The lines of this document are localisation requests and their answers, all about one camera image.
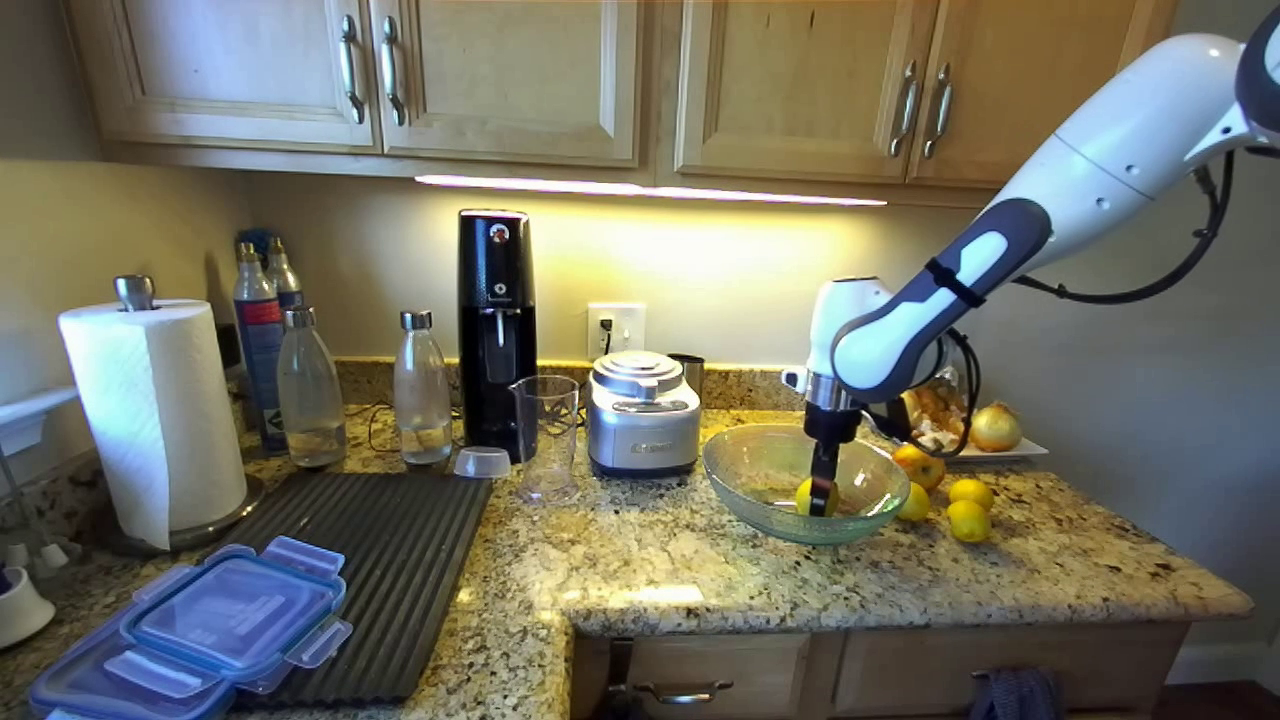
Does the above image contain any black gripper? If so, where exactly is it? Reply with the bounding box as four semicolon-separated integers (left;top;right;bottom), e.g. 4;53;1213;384
806;403;860;516

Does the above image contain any red yellow apple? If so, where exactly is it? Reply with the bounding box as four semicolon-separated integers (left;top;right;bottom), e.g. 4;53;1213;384
892;445;947;488

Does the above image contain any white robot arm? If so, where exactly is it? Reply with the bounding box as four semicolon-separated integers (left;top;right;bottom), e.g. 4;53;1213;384
796;7;1280;516

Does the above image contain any clear glass bowl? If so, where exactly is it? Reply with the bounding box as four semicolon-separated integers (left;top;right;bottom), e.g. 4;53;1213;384
706;425;912;546

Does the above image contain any yellow onion right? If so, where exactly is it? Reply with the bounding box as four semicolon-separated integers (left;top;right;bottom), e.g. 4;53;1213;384
970;403;1022;452

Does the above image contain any silver rice cooker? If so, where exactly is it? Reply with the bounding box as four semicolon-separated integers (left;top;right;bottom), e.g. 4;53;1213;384
587;352;699;479

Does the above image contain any white rectangular plate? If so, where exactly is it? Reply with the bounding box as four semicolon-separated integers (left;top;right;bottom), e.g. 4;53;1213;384
918;427;1053;468

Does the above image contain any wooden drawer front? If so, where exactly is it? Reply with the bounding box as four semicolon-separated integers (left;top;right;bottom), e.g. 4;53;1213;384
629;634;810;720

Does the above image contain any clear measuring cup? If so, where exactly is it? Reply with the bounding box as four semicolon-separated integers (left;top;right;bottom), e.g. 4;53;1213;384
512;372;579;504

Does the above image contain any dark hanging towel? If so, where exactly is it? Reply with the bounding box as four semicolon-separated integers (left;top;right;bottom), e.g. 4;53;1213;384
970;669;1060;720

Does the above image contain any wooden cabinet door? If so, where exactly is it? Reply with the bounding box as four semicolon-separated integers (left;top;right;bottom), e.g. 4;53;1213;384
910;0;1176;186
68;0;378;153
374;0;646;166
677;0;941;182

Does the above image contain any black soda maker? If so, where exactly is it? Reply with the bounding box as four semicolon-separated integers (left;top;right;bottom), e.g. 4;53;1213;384
457;211;537;455

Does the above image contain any clear glass bottle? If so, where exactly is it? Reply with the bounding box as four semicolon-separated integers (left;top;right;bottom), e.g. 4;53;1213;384
393;309;452;464

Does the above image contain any right wooden cabinet door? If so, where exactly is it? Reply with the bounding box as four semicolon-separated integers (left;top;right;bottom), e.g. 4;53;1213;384
910;0;1176;186

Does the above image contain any black drying mat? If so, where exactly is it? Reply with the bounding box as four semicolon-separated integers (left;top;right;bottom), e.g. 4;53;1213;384
229;470;493;712

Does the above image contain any under cabinet light strip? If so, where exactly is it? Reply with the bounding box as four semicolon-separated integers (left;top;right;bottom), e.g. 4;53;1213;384
414;173;888;211

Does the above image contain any clear plastic bottle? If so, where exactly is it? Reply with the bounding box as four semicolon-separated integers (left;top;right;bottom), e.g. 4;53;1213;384
277;305;346;468

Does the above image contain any red label soda bottle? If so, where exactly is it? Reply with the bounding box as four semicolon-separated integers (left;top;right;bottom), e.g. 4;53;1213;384
234;239;283;452

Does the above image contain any blue lid container top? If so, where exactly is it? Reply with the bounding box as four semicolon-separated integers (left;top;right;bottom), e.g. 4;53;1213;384
109;534;354;698

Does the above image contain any blue lid container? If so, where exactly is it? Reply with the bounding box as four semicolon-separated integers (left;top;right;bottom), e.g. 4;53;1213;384
109;534;354;698
30;632;235;720

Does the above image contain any white paper towel roll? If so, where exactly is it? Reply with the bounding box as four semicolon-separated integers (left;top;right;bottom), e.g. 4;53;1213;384
61;270;247;550

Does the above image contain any left wooden cabinet door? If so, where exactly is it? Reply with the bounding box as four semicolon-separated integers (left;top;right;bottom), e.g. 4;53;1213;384
68;0;378;153

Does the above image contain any blue lid container bottom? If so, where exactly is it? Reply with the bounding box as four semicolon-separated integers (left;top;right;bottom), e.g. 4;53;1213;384
30;632;235;720

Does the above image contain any white dish left edge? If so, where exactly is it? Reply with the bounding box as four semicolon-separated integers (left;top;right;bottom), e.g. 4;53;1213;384
0;567;58;646

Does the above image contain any white wall outlet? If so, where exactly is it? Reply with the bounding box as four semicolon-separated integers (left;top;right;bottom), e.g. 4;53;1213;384
587;298;646;355

